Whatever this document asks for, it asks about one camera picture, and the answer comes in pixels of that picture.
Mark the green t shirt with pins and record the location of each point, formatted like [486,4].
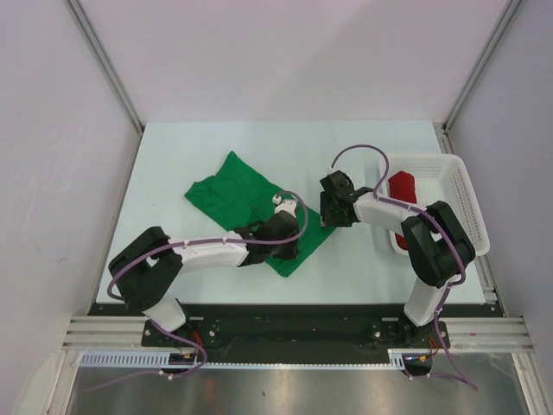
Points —
[237,195]

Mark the left aluminium corner post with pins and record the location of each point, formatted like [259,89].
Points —
[103,60]

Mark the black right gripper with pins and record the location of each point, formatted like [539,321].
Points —
[326,215]

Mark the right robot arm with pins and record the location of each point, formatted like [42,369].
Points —
[438,247]

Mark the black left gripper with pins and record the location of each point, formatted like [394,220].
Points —
[290,252]

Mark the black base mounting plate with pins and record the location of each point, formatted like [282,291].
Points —
[315,331]

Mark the aluminium corner post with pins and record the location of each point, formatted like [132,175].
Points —
[506,18]
[103,60]

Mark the aluminium rail frame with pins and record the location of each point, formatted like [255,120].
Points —
[491,335]

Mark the white slotted cable duct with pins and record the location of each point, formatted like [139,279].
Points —
[182,360]

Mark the rolled red t shirt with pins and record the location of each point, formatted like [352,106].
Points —
[402,186]

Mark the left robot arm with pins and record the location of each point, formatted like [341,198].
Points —
[142,274]

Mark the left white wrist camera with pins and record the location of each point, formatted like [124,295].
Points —
[288,206]

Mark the right aluminium corner post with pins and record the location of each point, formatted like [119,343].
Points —
[506,18]

